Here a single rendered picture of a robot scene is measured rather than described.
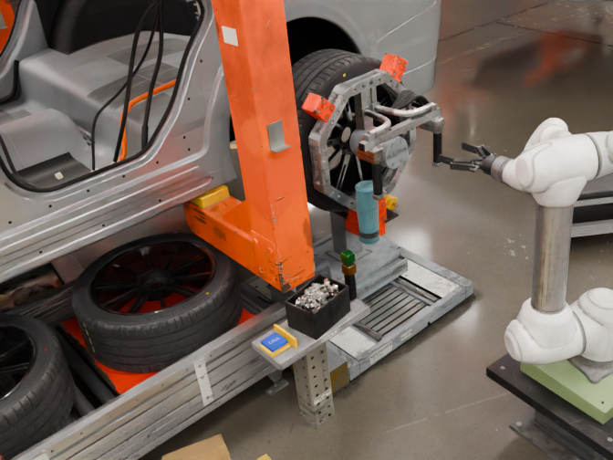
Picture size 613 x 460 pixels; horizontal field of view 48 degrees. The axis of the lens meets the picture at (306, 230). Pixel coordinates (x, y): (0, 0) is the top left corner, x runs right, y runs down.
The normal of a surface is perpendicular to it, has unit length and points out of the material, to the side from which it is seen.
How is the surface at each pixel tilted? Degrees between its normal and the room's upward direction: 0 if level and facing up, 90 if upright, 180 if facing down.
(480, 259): 0
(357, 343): 0
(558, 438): 90
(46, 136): 50
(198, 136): 90
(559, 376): 3
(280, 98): 90
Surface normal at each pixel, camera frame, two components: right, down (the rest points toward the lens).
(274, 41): 0.64, 0.35
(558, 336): 0.25, 0.42
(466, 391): -0.11, -0.85
